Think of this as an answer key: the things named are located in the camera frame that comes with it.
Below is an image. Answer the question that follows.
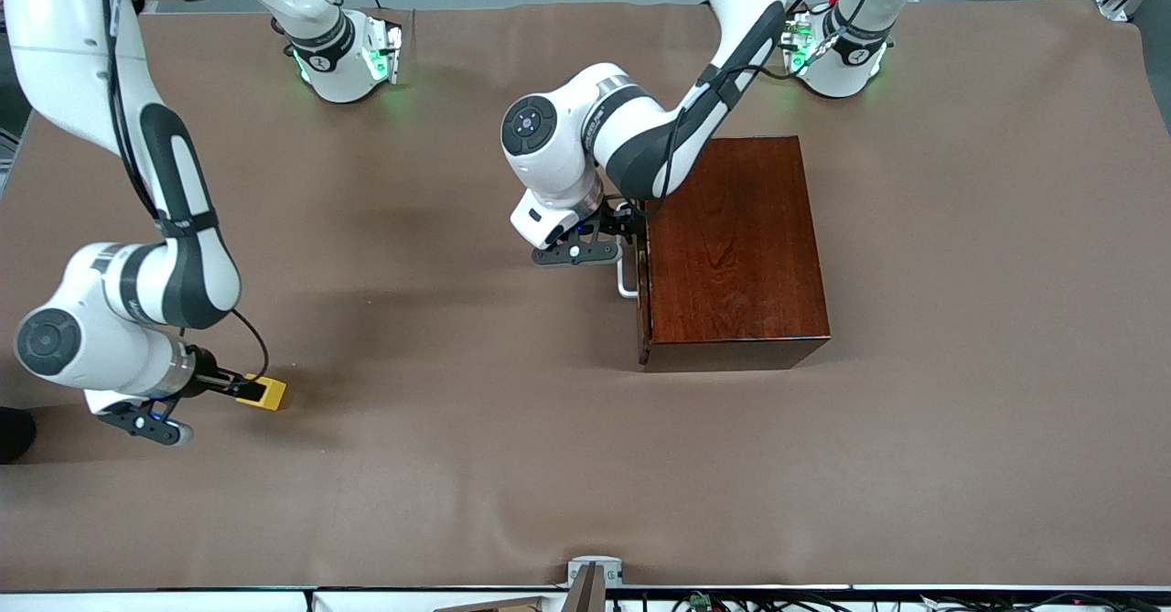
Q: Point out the black cable bundle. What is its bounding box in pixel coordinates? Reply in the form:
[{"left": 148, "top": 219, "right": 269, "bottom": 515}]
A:
[{"left": 608, "top": 590, "right": 1171, "bottom": 612}]

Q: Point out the grey metal bracket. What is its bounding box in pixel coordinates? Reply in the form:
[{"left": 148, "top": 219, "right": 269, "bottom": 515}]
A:
[{"left": 567, "top": 555, "right": 625, "bottom": 588}]

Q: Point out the tan wooden piece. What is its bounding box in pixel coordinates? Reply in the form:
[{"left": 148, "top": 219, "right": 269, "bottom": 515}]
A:
[{"left": 435, "top": 596, "right": 550, "bottom": 612}]

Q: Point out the grey brown camera pole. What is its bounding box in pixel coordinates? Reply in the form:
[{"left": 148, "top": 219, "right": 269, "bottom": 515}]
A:
[{"left": 564, "top": 564, "right": 607, "bottom": 612}]

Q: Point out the brown table cover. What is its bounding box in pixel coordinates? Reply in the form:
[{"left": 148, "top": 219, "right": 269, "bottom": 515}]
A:
[{"left": 0, "top": 0, "right": 1171, "bottom": 593}]

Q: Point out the yellow block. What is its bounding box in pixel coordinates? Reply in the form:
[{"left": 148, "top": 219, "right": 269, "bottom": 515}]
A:
[{"left": 234, "top": 373, "right": 287, "bottom": 412}]

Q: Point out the dark wooden drawer cabinet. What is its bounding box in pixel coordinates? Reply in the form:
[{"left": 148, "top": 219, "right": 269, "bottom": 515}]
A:
[{"left": 637, "top": 135, "right": 832, "bottom": 373}]

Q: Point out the wooden drawer with white handle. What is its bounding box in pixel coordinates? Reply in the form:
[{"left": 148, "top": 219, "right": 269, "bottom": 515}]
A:
[{"left": 616, "top": 200, "right": 652, "bottom": 364}]

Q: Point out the black round object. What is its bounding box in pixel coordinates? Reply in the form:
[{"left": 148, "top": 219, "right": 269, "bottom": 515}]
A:
[{"left": 0, "top": 406, "right": 38, "bottom": 466}]

